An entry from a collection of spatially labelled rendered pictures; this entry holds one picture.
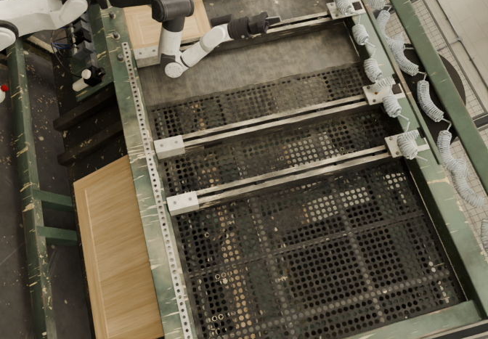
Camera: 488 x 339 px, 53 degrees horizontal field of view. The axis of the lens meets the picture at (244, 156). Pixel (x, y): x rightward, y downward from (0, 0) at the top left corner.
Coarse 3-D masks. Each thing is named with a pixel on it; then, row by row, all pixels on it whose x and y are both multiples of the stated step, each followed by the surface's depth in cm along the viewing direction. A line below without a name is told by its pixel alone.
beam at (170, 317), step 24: (120, 24) 244; (120, 48) 238; (120, 72) 233; (120, 96) 228; (144, 168) 213; (144, 192) 209; (144, 216) 204; (168, 216) 205; (168, 264) 197; (168, 288) 193; (168, 312) 189; (168, 336) 186; (192, 336) 186
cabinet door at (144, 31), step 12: (132, 12) 252; (144, 12) 252; (204, 12) 253; (132, 24) 248; (144, 24) 249; (156, 24) 249; (192, 24) 250; (204, 24) 250; (132, 36) 245; (144, 36) 246; (156, 36) 246; (192, 36) 247; (132, 48) 243
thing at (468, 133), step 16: (400, 0) 291; (400, 16) 288; (416, 16) 284; (416, 32) 282; (416, 48) 279; (432, 48) 275; (432, 64) 273; (432, 80) 271; (448, 80) 267; (448, 96) 265; (448, 112) 263; (464, 112) 259; (464, 128) 257; (272, 144) 284; (464, 144) 255; (480, 144) 252; (480, 160) 250; (480, 176) 248
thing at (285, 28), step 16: (352, 0) 249; (304, 16) 248; (320, 16) 249; (336, 16) 244; (272, 32) 244; (288, 32) 247; (304, 32) 251; (144, 48) 236; (224, 48) 245; (144, 64) 238
